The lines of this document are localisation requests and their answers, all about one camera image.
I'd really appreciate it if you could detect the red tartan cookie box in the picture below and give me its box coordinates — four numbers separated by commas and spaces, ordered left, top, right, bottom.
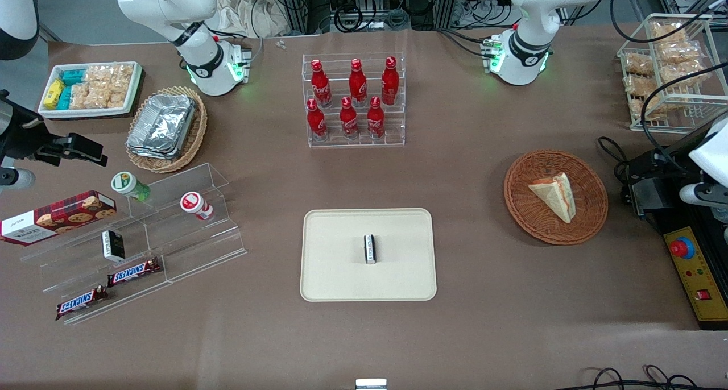
0, 190, 118, 247

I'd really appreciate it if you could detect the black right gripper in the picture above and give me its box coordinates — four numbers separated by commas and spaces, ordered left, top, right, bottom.
0, 90, 109, 168

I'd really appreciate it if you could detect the red emergency stop button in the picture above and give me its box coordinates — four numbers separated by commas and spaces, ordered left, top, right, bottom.
669, 237, 696, 260

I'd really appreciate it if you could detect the clear acrylic step shelf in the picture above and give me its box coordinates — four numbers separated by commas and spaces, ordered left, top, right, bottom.
20, 163, 249, 326

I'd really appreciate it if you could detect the aluminium frame rack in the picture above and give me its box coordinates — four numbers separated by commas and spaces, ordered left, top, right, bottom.
276, 0, 515, 35

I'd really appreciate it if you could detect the coiled black cable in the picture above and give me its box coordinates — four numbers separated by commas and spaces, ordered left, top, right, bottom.
333, 5, 366, 33

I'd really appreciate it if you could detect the oval light wicker basket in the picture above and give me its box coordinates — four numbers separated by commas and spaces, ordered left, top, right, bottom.
125, 85, 209, 174

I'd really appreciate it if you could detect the black yellow control box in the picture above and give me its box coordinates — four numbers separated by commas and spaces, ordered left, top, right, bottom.
663, 225, 728, 330

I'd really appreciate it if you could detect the clear acrylic bottle rack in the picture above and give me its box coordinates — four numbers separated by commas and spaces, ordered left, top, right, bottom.
301, 52, 406, 148

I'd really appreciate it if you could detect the black appliance cable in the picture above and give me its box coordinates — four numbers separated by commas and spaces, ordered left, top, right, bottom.
597, 136, 632, 178

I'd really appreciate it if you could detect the red cola bottle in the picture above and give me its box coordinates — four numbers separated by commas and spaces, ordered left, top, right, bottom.
380, 56, 400, 107
339, 96, 359, 140
348, 58, 368, 108
306, 98, 328, 141
366, 96, 386, 140
310, 59, 333, 108

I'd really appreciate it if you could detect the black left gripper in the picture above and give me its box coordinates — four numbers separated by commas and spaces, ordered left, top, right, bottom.
644, 149, 692, 180

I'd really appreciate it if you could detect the black countertop appliance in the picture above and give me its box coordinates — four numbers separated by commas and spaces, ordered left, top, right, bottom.
617, 113, 728, 231

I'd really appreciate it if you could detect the white wire rack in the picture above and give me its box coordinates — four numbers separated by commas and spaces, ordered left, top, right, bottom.
617, 13, 728, 134

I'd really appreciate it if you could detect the clear rice cracker packet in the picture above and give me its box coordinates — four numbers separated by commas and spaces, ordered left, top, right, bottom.
69, 83, 92, 110
89, 85, 130, 110
628, 94, 664, 121
660, 60, 710, 88
622, 54, 655, 76
623, 74, 661, 96
85, 65, 113, 86
656, 40, 702, 64
111, 64, 135, 93
650, 21, 689, 43

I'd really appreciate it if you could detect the yellow snack packet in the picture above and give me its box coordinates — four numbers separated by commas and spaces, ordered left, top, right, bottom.
44, 80, 65, 110

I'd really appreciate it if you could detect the black looped cable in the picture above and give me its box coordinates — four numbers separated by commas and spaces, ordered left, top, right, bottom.
570, 365, 728, 390

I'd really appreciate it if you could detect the round brown wicker basket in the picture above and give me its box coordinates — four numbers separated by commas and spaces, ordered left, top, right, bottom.
503, 150, 609, 246

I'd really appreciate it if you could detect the triangular sandwich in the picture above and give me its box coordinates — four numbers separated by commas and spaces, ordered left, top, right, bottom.
528, 172, 577, 225

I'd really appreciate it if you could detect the green lid small bottle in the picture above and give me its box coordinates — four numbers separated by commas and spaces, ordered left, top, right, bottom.
110, 171, 152, 202

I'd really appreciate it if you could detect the white rectangular snack tray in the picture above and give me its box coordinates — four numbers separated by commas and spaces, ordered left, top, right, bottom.
38, 61, 143, 120

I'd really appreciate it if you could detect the brown Snickers bar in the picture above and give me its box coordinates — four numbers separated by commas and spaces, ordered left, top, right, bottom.
106, 257, 162, 288
55, 285, 109, 321

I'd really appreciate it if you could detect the crumpled beige paper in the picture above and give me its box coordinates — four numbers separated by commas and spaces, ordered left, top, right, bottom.
213, 0, 288, 39

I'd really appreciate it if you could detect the beige rectangular tray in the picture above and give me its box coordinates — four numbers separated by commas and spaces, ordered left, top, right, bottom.
300, 208, 438, 303

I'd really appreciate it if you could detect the aluminium foil tray stack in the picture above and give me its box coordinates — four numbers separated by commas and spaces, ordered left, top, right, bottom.
126, 93, 197, 161

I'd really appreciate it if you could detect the red lid small bottle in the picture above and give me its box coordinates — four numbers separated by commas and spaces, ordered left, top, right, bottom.
180, 191, 214, 221

